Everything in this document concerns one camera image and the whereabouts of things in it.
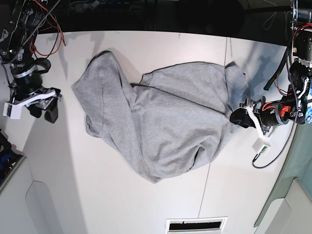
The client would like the black braided cable right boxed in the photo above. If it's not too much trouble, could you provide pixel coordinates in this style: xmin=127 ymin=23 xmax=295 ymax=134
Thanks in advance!
xmin=252 ymin=117 xmax=299 ymax=169

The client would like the grey t-shirt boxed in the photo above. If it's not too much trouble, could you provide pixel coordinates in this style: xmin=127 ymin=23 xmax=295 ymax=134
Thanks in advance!
xmin=72 ymin=51 xmax=249 ymax=183

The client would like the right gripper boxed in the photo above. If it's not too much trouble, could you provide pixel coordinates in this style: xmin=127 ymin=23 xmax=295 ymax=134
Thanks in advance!
xmin=11 ymin=88 xmax=62 ymax=124

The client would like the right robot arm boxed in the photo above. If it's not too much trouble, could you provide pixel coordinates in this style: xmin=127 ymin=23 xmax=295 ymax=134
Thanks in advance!
xmin=0 ymin=0 xmax=65 ymax=123

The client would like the bin with blue items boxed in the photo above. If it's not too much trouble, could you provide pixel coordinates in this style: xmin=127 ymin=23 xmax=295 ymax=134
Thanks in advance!
xmin=0 ymin=133 xmax=25 ymax=192

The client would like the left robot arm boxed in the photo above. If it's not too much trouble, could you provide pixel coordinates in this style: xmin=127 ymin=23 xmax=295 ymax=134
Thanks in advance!
xmin=230 ymin=0 xmax=312 ymax=134

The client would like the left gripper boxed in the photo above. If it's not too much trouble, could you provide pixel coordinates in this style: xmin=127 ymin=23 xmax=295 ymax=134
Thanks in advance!
xmin=230 ymin=96 xmax=295 ymax=129

